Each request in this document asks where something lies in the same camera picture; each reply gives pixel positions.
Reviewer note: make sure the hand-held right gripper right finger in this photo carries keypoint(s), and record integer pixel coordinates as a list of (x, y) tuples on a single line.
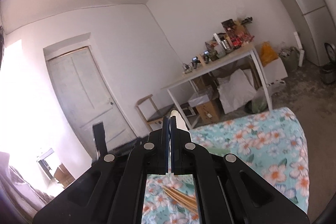
[(178, 150)]

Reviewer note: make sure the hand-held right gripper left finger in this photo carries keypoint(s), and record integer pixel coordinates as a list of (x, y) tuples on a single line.
[(164, 148)]

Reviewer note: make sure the cream plastic ladle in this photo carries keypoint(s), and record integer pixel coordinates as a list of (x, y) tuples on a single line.
[(181, 123)]

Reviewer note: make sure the pile of wooden chopsticks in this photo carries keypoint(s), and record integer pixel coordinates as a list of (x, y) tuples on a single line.
[(181, 196)]

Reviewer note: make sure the wooden chair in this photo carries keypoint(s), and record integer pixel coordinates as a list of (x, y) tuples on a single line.
[(160, 113)]

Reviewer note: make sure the small cardboard box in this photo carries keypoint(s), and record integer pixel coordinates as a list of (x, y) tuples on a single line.
[(208, 111)]

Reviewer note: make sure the open cardboard box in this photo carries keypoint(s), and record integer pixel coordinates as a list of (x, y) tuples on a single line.
[(64, 174)]

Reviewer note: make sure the white door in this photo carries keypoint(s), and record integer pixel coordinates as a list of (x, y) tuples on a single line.
[(84, 87)]

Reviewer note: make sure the white plastic bag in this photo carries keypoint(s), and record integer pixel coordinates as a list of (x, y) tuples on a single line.
[(236, 92)]

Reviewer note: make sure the floral blanket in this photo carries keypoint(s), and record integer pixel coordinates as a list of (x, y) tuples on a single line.
[(262, 140)]

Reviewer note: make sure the white table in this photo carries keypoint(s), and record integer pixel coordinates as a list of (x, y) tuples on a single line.
[(210, 69)]

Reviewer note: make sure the black device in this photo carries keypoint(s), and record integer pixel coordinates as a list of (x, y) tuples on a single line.
[(206, 55), (194, 61)]

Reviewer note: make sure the dark green plastic bag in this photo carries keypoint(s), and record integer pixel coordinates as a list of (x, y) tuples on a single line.
[(257, 104)]

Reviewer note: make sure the person's grey clothing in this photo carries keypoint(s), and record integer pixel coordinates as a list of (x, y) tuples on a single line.
[(21, 187)]

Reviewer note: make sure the cola bottle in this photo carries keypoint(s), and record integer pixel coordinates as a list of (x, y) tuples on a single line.
[(235, 41)]

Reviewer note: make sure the white box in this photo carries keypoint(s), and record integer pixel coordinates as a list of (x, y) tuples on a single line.
[(275, 69)]

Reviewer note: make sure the yellow plastic bag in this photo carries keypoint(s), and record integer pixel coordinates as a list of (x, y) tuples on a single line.
[(267, 53)]

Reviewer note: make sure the brown printed box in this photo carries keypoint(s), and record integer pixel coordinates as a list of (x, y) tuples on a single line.
[(229, 26)]

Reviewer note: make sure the olive green bag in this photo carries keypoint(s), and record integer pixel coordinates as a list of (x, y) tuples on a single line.
[(290, 61)]

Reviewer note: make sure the white plastic panel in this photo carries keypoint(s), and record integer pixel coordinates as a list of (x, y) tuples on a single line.
[(299, 50)]

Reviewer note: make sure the black rice cooker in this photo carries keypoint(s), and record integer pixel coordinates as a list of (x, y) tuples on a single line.
[(328, 74)]

